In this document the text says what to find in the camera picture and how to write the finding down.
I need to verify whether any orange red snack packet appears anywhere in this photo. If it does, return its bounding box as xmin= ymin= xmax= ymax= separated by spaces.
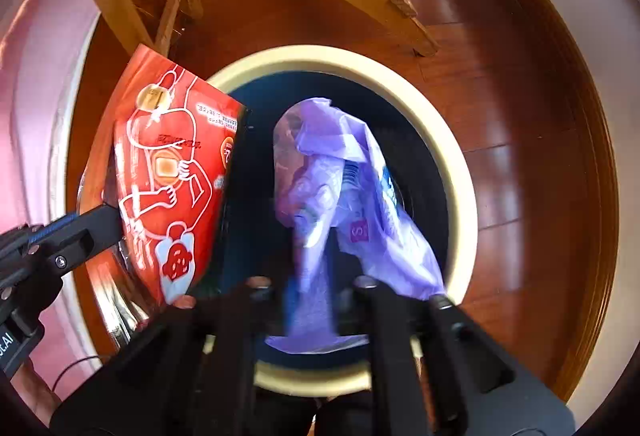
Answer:
xmin=78 ymin=45 xmax=245 ymax=348

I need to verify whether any purple plastic bag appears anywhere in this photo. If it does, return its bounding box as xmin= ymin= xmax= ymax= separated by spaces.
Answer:
xmin=267 ymin=98 xmax=445 ymax=355

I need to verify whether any person's left hand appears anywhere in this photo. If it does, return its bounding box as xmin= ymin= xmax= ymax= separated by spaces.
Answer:
xmin=11 ymin=358 xmax=61 ymax=426

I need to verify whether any blue bin with cream rim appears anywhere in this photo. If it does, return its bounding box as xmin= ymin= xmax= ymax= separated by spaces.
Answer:
xmin=210 ymin=45 xmax=478 ymax=397

